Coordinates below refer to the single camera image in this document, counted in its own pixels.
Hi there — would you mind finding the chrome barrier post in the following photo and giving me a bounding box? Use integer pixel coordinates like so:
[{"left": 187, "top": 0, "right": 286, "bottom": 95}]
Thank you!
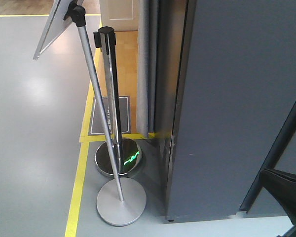
[{"left": 94, "top": 26, "right": 142, "bottom": 177}]

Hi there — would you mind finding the silver sign stand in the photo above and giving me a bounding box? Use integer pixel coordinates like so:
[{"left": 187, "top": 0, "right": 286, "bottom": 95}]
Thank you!
[{"left": 33, "top": 0, "right": 148, "bottom": 227}]

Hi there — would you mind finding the black floor mat sign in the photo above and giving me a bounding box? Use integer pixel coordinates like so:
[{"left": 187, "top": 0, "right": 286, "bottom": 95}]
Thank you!
[{"left": 88, "top": 96, "right": 131, "bottom": 135}]

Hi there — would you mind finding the grey curtain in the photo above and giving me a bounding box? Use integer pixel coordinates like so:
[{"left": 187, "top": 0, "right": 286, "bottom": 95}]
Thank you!
[{"left": 136, "top": 0, "right": 188, "bottom": 138}]

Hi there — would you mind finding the fridge door with shelves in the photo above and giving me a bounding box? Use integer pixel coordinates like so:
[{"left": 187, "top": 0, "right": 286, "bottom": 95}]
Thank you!
[{"left": 166, "top": 0, "right": 296, "bottom": 222}]

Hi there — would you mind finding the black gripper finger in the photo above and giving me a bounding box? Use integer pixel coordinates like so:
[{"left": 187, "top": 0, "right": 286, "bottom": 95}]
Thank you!
[{"left": 260, "top": 168, "right": 296, "bottom": 225}]

